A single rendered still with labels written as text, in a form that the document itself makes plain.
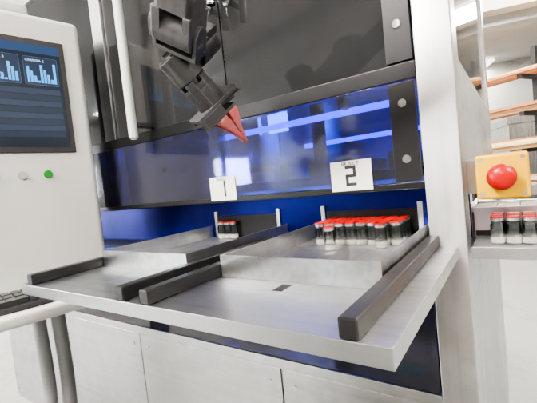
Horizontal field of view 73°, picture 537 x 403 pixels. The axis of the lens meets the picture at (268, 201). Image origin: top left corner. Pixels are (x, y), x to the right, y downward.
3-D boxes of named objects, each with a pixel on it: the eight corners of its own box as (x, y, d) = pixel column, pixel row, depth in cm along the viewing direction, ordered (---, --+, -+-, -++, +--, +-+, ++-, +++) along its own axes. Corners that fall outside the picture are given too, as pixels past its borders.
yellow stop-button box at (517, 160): (480, 196, 65) (477, 156, 64) (530, 193, 61) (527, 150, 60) (476, 200, 59) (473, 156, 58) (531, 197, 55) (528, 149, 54)
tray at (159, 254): (212, 237, 105) (212, 225, 105) (288, 237, 91) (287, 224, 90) (104, 266, 78) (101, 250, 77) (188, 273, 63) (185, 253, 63)
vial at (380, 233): (377, 245, 68) (375, 221, 68) (389, 246, 67) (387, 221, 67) (373, 248, 67) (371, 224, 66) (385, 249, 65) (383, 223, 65)
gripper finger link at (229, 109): (223, 157, 74) (191, 122, 70) (246, 132, 75) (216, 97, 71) (236, 160, 68) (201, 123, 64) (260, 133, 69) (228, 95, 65)
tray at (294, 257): (317, 237, 86) (316, 223, 86) (435, 237, 71) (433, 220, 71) (222, 277, 58) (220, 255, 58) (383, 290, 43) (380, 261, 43)
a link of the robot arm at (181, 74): (149, 66, 62) (165, 53, 58) (171, 45, 66) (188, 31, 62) (178, 97, 65) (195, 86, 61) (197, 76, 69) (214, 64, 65)
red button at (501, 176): (487, 189, 59) (486, 165, 58) (518, 187, 56) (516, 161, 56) (487, 191, 55) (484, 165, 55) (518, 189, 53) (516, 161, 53)
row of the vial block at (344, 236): (319, 242, 78) (316, 221, 78) (404, 244, 68) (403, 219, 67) (314, 245, 76) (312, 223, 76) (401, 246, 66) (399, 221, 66)
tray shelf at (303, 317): (201, 244, 108) (200, 237, 108) (464, 248, 68) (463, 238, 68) (22, 293, 69) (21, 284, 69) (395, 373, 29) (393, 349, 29)
